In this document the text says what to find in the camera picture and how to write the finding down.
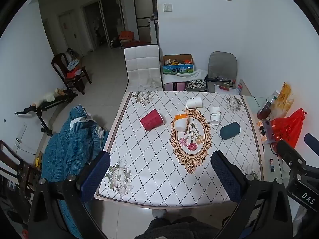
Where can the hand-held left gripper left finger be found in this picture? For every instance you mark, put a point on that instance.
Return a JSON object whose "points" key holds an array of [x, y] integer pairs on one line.
{"points": [[96, 176]]}

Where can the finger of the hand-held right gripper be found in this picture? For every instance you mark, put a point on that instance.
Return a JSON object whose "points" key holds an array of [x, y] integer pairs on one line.
{"points": [[291, 154], [312, 142]]}

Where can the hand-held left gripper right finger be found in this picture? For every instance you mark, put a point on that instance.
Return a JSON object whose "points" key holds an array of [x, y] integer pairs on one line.
{"points": [[224, 176]]}

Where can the white labelled cup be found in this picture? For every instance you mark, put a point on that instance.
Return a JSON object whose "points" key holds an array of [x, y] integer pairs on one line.
{"points": [[214, 115]]}

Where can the orange and white cup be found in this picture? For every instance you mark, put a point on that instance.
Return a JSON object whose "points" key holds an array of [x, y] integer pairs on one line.
{"points": [[180, 122]]}

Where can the red cup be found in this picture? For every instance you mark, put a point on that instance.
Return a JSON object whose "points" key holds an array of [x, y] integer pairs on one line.
{"points": [[152, 122]]}

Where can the white paper cup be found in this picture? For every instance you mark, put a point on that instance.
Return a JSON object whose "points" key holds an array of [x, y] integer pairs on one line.
{"points": [[194, 102]]}

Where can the red plastic bag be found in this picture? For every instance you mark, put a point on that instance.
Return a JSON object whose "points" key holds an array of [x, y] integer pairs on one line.
{"points": [[289, 127]]}

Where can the small pink device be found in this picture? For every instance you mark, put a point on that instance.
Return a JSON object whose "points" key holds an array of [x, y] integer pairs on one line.
{"points": [[267, 130]]}

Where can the blue blanket pile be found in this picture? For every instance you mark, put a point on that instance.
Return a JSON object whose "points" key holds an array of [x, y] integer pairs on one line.
{"points": [[67, 144]]}

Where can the dark teal oval case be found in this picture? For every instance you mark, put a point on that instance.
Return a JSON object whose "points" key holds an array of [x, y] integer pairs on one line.
{"points": [[229, 130]]}

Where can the dark sauce bottle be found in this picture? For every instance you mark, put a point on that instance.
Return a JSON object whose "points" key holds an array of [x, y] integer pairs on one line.
{"points": [[264, 110]]}

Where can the yellow plastic bag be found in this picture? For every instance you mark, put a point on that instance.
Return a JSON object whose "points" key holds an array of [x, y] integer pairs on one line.
{"points": [[284, 97]]}

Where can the floral diamond print tablecloth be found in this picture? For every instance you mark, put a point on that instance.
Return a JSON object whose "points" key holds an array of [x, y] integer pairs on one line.
{"points": [[149, 159]]}

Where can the white side table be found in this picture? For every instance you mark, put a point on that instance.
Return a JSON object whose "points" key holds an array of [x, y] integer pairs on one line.
{"points": [[251, 104]]}

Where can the person's dark trousers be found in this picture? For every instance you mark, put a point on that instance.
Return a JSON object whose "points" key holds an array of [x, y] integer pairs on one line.
{"points": [[174, 229]]}

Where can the person's white sock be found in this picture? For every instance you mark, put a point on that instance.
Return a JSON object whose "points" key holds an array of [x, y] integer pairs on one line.
{"points": [[158, 213]]}

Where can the dark wooden chair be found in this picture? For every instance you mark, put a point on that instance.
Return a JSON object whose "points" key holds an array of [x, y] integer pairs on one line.
{"points": [[15, 164], [59, 62]]}

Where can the black and white patterned bag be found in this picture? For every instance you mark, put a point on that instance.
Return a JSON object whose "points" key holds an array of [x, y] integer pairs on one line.
{"points": [[196, 85]]}

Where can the pink storage box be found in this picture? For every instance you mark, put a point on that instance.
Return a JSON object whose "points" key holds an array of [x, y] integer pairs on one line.
{"points": [[174, 86]]}

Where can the white cloth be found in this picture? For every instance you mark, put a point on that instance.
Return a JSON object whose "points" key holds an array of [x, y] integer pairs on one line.
{"points": [[197, 74]]}

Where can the clothes pile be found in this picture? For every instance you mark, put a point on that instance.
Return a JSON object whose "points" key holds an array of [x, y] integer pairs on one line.
{"points": [[73, 68]]}

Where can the grey padded chair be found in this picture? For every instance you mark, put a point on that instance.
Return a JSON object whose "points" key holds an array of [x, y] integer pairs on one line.
{"points": [[222, 64]]}

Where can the printed cardboard box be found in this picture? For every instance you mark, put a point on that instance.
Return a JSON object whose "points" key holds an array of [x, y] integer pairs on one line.
{"points": [[177, 68]]}

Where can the white padded chair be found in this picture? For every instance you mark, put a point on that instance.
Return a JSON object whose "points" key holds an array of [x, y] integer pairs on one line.
{"points": [[142, 64]]}

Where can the orange crate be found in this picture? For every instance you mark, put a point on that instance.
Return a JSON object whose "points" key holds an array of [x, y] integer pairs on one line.
{"points": [[126, 35]]}

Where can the white appliance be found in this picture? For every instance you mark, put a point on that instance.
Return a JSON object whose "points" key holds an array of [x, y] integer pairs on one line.
{"points": [[153, 31]]}

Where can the white wall outlet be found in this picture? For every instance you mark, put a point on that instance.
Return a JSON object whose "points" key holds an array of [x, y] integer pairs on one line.
{"points": [[21, 132]]}

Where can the white wall switch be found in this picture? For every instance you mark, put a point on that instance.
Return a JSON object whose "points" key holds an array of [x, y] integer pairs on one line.
{"points": [[167, 7]]}

